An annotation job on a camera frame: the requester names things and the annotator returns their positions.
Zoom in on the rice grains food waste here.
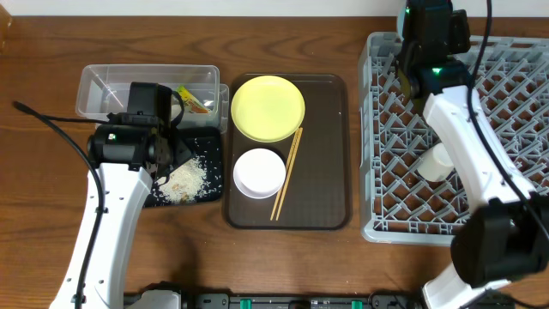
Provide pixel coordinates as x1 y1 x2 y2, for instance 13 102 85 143
154 139 223 205

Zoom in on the green yellow snack wrapper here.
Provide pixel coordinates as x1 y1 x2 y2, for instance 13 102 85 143
176 86 210 114

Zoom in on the white bowl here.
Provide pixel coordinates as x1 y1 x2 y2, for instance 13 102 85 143
232 148 287 199

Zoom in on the white cup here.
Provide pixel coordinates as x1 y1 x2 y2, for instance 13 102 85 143
417 142 454 182

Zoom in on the light blue bowl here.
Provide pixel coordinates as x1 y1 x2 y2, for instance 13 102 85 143
396 6 407 41

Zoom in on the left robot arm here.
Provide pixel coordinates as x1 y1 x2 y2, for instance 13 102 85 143
51 113 190 308

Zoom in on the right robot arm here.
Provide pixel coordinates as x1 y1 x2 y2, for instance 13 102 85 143
396 0 548 308

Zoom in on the grey dishwasher rack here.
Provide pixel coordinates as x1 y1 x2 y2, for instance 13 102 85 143
358 32 548 246

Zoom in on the black plastic bin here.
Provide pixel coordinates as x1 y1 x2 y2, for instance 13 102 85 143
143 126 225 209

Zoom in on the clear plastic bin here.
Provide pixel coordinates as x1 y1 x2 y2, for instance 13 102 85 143
75 64 229 133

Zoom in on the yellow plate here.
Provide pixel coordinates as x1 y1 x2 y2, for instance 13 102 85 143
231 76 305 142

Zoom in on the brown serving tray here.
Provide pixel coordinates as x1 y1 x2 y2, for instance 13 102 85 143
222 73 352 230

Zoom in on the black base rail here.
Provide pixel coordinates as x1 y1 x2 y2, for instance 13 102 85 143
124 282 425 309

